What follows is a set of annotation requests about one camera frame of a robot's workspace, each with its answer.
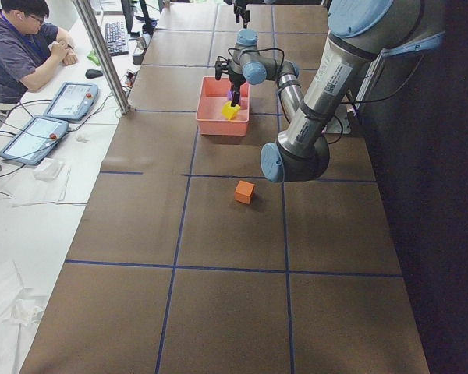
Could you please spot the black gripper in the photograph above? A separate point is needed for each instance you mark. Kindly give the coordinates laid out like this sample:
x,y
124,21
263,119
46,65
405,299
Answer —
x,y
234,80

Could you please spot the yellow-green foam block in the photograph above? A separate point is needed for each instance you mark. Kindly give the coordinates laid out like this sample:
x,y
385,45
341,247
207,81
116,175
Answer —
x,y
229,110

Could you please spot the orange foam block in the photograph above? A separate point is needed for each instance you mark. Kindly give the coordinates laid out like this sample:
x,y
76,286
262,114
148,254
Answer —
x,y
244,192

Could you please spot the pink plastic bin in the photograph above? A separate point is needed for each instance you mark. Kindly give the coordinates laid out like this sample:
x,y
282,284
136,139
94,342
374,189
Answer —
x,y
213,95

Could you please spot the black computer keyboard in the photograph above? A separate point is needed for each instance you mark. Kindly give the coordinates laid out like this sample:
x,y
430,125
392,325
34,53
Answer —
x,y
116,38

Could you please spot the black computer mouse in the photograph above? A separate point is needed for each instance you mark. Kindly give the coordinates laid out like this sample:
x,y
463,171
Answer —
x,y
93,73

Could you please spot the upper teach pendant tablet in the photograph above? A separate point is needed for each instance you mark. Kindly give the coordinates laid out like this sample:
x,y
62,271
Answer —
x,y
73,101

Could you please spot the teach pendant tablet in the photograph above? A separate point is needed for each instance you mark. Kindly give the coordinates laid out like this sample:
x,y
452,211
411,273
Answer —
x,y
73,101
36,140

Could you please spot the lower teach pendant tablet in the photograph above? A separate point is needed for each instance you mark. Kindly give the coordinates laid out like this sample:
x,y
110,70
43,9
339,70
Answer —
x,y
36,140

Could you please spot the seated man in dark shirt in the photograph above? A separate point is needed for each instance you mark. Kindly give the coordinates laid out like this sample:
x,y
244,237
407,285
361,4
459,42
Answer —
x,y
30,48

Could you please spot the aluminium frame post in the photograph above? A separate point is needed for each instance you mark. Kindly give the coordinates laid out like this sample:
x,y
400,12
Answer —
x,y
90,23

